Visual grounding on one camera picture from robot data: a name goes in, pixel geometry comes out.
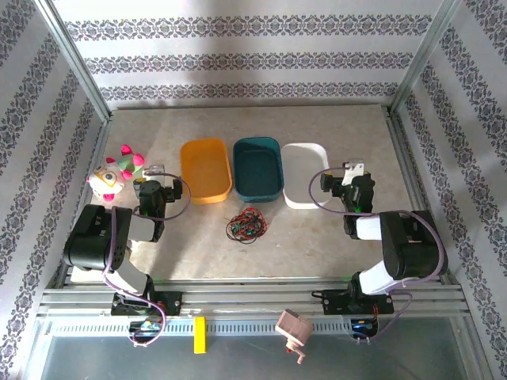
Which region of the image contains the yellow plastic block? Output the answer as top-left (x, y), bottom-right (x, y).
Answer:
top-left (193, 316), bottom-right (208, 355)

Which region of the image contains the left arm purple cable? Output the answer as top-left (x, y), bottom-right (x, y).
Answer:
top-left (101, 175), bottom-right (193, 348)

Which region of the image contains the white plastic bin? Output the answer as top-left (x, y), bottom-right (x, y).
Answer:
top-left (280, 142), bottom-right (330, 210)

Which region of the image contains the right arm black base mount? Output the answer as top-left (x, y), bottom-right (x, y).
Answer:
top-left (311, 287), bottom-right (396, 317)

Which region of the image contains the white green pink plush toy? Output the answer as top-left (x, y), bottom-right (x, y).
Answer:
top-left (86, 143), bottom-right (146, 203)

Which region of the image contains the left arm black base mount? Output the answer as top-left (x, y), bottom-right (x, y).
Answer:
top-left (110, 291), bottom-right (184, 317)

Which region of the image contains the aluminium extrusion base frame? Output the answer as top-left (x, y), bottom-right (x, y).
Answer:
top-left (36, 104), bottom-right (472, 324)

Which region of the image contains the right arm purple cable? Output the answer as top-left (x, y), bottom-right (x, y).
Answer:
top-left (309, 166), bottom-right (448, 346)

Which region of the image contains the grey metal shelf panel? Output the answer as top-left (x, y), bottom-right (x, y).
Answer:
top-left (37, 335), bottom-right (472, 380)

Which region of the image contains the aluminium frame post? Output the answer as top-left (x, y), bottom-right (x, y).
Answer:
top-left (34, 0), bottom-right (113, 122)
top-left (388, 0), bottom-right (463, 116)

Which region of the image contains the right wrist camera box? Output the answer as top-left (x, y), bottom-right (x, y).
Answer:
top-left (342, 159), bottom-right (366, 185)

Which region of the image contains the teal plastic bin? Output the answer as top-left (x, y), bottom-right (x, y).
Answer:
top-left (232, 136), bottom-right (285, 203)

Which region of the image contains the yellow plastic bin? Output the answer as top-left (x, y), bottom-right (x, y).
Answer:
top-left (180, 137), bottom-right (234, 206)

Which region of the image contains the grey slotted cable duct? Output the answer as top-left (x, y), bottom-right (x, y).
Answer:
top-left (51, 318), bottom-right (381, 338)

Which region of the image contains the red cable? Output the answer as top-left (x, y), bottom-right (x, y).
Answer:
top-left (226, 207), bottom-right (269, 242)

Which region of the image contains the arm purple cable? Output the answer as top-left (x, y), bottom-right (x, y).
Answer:
top-left (101, 175), bottom-right (193, 348)
top-left (309, 166), bottom-right (448, 346)

